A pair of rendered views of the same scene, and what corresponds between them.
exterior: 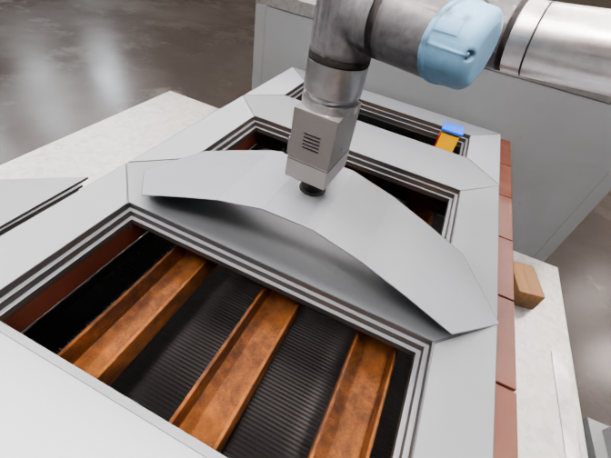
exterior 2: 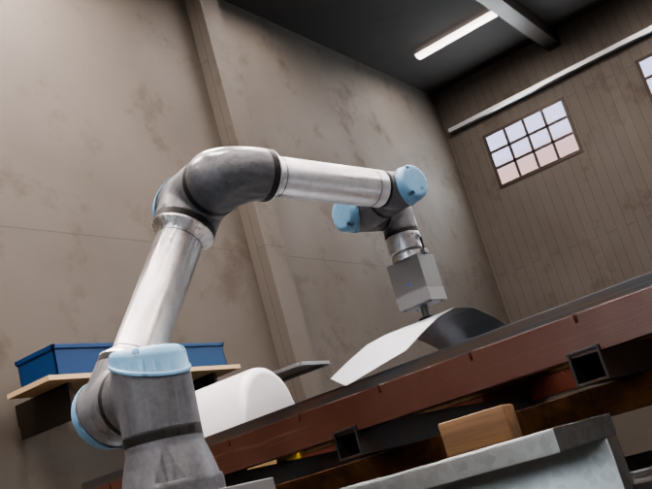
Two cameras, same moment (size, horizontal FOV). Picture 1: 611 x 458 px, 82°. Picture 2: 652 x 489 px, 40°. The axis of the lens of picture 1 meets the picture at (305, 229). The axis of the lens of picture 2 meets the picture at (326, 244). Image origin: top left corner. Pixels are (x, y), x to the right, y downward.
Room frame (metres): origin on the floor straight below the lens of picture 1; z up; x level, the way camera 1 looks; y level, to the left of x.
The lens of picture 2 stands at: (0.88, -1.82, 0.67)
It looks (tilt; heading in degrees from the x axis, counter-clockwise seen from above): 15 degrees up; 108
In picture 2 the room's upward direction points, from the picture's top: 16 degrees counter-clockwise
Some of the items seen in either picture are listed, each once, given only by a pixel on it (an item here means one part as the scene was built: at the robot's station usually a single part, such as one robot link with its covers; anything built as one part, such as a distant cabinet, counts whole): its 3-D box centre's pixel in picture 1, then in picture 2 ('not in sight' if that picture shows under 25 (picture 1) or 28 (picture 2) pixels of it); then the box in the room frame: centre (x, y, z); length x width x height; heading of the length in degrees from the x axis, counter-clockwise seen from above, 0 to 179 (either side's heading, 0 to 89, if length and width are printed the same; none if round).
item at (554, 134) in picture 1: (389, 184); not in sight; (1.23, -0.30, 0.51); 1.30 x 0.04 x 1.01; 74
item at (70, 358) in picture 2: not in sight; (68, 367); (-2.49, 2.80, 1.87); 0.50 x 0.37 x 0.19; 77
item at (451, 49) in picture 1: (437, 34); (365, 211); (0.42, -0.09, 1.21); 0.11 x 0.11 x 0.08; 58
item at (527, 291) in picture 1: (521, 283); (480, 430); (0.60, -0.53, 0.71); 0.10 x 0.06 x 0.05; 176
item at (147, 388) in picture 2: not in sight; (151, 388); (0.18, -0.67, 0.89); 0.13 x 0.12 x 0.14; 148
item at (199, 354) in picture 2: not in sight; (187, 362); (-2.24, 3.85, 1.86); 0.46 x 0.35 x 0.18; 77
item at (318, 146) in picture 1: (316, 131); (419, 279); (0.46, 0.01, 1.06); 0.10 x 0.09 x 0.16; 71
